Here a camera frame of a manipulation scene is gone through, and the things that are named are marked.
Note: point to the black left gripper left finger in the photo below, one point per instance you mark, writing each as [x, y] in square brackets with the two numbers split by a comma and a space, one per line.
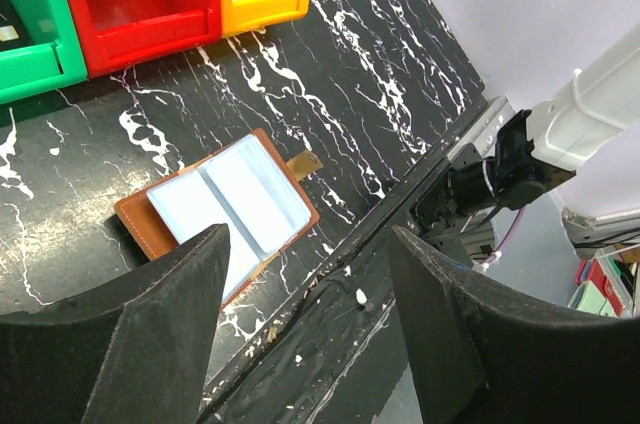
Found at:
[133, 350]

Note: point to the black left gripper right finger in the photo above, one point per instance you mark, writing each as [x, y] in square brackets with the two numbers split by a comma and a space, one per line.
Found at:
[482, 352]

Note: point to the brown leather card holder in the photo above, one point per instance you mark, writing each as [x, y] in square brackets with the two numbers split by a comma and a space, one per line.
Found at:
[246, 185]

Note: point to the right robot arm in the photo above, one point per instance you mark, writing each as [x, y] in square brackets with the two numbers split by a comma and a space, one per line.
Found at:
[540, 148]

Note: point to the black card stack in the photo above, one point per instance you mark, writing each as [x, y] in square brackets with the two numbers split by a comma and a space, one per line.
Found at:
[13, 32]

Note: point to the green plastic bin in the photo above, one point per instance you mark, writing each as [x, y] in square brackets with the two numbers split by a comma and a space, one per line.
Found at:
[54, 60]

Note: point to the black base frame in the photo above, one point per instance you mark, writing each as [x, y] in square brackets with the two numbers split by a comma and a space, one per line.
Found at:
[334, 351]

